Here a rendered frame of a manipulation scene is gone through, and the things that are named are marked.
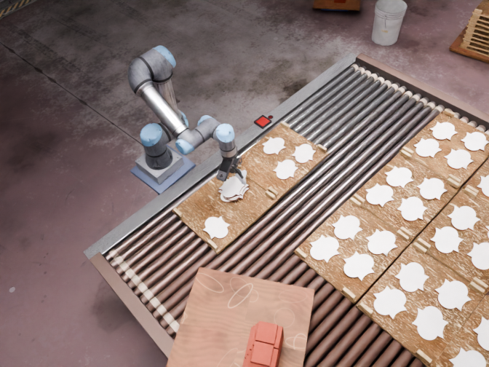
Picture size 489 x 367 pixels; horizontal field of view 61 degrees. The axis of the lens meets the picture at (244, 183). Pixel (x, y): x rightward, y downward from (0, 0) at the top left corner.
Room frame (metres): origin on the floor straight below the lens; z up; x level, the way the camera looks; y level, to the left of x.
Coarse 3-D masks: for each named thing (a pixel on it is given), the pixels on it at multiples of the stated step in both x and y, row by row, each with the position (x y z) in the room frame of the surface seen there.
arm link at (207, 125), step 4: (204, 116) 1.41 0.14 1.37; (208, 116) 1.41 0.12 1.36; (200, 120) 1.39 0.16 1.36; (204, 120) 1.38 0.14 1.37; (208, 120) 1.37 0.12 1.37; (212, 120) 1.37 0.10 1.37; (200, 124) 1.37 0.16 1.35; (204, 124) 1.35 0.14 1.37; (208, 124) 1.35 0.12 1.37; (212, 124) 1.35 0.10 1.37; (216, 124) 1.34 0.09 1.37; (220, 124) 1.35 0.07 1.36; (196, 128) 1.33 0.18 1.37; (200, 128) 1.33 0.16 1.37; (204, 128) 1.33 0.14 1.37; (208, 128) 1.33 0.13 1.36; (212, 128) 1.32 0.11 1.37; (200, 132) 1.31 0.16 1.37; (204, 132) 1.31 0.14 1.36; (208, 132) 1.32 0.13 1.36; (212, 132) 1.31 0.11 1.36; (204, 136) 1.30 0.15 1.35; (208, 136) 1.31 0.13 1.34; (212, 136) 1.30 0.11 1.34; (204, 140) 1.29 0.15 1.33
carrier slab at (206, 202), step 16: (208, 192) 1.30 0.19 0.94; (256, 192) 1.26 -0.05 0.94; (192, 208) 1.21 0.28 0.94; (208, 208) 1.20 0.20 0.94; (224, 208) 1.18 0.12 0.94; (240, 208) 1.17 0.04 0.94; (256, 208) 1.16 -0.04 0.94; (192, 224) 1.12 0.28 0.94; (240, 224) 1.08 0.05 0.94; (224, 240) 1.00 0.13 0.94
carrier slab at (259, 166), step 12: (276, 132) 1.66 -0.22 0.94; (288, 132) 1.65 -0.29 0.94; (288, 144) 1.55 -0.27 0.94; (300, 144) 1.54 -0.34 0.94; (312, 144) 1.53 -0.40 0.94; (252, 156) 1.50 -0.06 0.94; (264, 156) 1.49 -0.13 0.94; (276, 156) 1.48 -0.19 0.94; (288, 156) 1.47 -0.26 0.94; (324, 156) 1.43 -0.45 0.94; (252, 168) 1.42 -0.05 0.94; (264, 168) 1.41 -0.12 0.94; (300, 168) 1.37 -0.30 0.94; (312, 168) 1.37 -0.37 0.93; (252, 180) 1.34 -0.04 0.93; (264, 180) 1.33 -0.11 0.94; (276, 180) 1.32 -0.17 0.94; (288, 180) 1.31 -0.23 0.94; (300, 180) 1.31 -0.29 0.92
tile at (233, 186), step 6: (228, 180) 1.32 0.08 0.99; (234, 180) 1.31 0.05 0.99; (222, 186) 1.28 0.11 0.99; (228, 186) 1.27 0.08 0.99; (234, 186) 1.27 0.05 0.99; (240, 186) 1.26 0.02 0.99; (222, 192) 1.24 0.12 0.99; (228, 192) 1.24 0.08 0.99; (234, 192) 1.23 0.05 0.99; (228, 198) 1.21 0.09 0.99
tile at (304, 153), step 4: (304, 144) 1.53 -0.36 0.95; (308, 144) 1.52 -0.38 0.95; (296, 148) 1.51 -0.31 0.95; (300, 148) 1.51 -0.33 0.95; (304, 148) 1.50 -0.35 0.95; (308, 148) 1.50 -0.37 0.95; (296, 152) 1.48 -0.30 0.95; (300, 152) 1.48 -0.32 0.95; (304, 152) 1.47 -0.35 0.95; (308, 152) 1.47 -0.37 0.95; (312, 152) 1.46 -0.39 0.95; (292, 156) 1.46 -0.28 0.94; (296, 156) 1.45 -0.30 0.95; (300, 156) 1.45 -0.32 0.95; (304, 156) 1.45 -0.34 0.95; (308, 156) 1.44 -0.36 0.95; (312, 156) 1.44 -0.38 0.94; (296, 160) 1.43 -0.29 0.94; (300, 160) 1.42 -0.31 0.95; (304, 160) 1.42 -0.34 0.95; (308, 160) 1.42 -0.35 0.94; (312, 160) 1.41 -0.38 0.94
